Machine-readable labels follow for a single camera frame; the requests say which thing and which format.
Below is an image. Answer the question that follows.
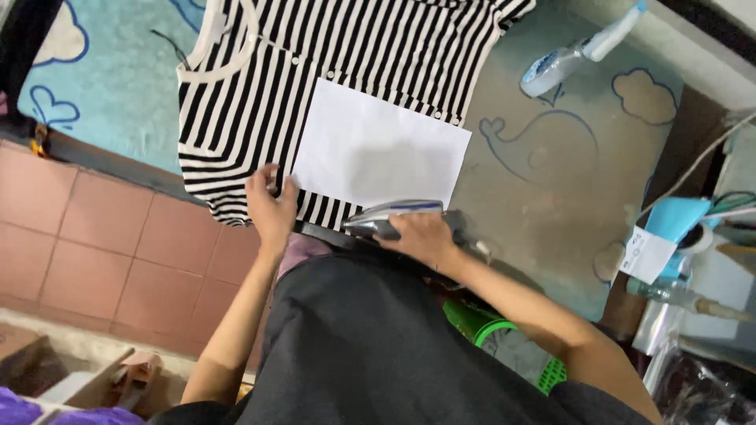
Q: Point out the light blue ironing blanket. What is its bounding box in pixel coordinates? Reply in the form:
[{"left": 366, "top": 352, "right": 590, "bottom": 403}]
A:
[{"left": 17, "top": 0, "right": 685, "bottom": 322}]

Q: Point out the person's left hand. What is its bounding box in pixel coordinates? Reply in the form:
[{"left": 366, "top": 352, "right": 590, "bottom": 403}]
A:
[{"left": 245, "top": 163, "right": 300, "bottom": 248}]

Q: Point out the black white striped shirt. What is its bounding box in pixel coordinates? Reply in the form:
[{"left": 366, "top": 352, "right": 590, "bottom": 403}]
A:
[{"left": 176, "top": 0, "right": 537, "bottom": 231}]

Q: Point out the silver clothes iron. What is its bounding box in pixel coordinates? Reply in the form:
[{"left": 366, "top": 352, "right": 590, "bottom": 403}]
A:
[{"left": 341, "top": 200, "right": 492, "bottom": 258}]

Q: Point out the light blue cloth with tag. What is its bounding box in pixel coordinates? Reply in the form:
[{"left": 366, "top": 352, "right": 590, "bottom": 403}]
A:
[{"left": 619, "top": 196, "right": 723, "bottom": 285}]

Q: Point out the person's right hand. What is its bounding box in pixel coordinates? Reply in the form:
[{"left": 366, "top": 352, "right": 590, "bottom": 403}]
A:
[{"left": 378, "top": 213, "right": 462, "bottom": 270}]

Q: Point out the white paper sheet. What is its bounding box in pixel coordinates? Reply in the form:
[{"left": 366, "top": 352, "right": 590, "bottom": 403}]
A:
[{"left": 291, "top": 77, "right": 473, "bottom": 211}]

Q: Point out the white blue spray bottle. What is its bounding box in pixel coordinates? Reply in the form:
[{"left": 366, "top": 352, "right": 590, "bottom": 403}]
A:
[{"left": 520, "top": 1, "right": 648, "bottom": 99}]

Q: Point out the brown cardboard box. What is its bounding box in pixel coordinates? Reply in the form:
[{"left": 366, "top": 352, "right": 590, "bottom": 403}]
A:
[{"left": 0, "top": 322, "right": 69, "bottom": 397}]

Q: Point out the person's dark clothing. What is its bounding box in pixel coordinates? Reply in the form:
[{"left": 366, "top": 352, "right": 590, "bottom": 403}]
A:
[{"left": 148, "top": 233, "right": 653, "bottom": 425}]

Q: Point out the purple cloth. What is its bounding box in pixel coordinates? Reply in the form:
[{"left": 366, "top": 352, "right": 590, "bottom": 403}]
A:
[{"left": 0, "top": 386, "right": 145, "bottom": 425}]

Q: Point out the white power cable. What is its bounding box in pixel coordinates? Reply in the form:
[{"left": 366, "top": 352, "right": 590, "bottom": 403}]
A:
[{"left": 635, "top": 112, "right": 756, "bottom": 222}]

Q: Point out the green plastic basket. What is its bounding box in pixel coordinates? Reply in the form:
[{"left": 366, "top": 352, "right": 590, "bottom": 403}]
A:
[{"left": 443, "top": 298, "right": 568, "bottom": 396}]

